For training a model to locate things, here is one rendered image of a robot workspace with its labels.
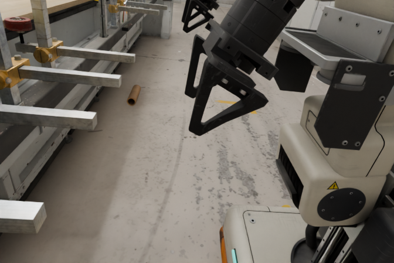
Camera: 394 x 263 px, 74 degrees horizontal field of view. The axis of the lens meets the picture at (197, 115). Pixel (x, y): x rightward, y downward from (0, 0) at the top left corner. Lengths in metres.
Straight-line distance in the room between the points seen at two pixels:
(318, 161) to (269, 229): 0.58
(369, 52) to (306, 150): 0.26
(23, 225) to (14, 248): 1.04
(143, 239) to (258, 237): 0.56
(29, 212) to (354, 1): 0.67
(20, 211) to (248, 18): 0.38
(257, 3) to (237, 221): 0.97
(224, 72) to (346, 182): 0.46
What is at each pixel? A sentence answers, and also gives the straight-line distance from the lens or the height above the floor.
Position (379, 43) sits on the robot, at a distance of 0.51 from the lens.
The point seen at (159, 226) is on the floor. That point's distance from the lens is 1.43.
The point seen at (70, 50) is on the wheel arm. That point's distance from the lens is 1.12.
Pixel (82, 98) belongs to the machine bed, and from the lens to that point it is 2.21.
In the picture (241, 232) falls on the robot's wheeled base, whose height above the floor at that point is 0.28.
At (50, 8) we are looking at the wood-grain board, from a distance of 1.51.
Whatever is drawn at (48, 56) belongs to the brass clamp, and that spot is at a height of 0.81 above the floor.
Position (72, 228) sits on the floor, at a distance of 1.47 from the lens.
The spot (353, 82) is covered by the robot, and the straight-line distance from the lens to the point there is 0.47.
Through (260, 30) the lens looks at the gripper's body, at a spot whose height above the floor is 1.09.
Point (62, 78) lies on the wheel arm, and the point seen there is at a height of 0.81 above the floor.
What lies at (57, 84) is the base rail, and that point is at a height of 0.70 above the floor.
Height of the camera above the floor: 1.13
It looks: 29 degrees down
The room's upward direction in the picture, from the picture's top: 8 degrees clockwise
